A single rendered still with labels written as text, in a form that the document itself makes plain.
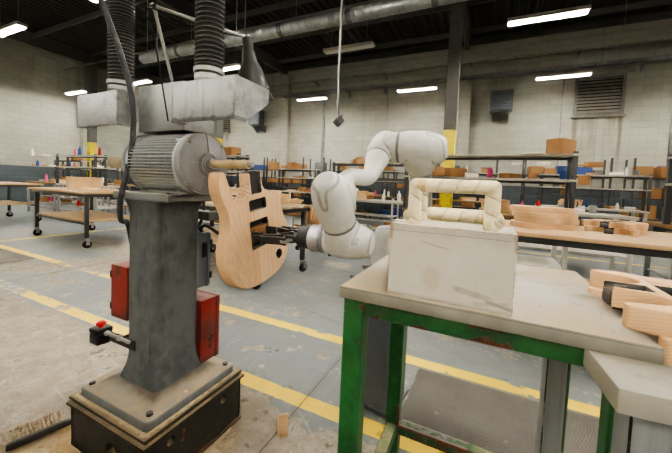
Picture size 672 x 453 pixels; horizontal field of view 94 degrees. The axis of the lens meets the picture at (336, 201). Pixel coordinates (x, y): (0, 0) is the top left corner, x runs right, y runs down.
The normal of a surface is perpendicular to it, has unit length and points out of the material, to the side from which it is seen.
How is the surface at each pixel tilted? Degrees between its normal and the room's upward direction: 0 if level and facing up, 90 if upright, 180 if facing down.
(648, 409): 90
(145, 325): 90
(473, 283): 90
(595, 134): 90
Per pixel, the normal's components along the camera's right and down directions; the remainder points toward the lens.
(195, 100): -0.43, 0.03
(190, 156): 0.84, 0.03
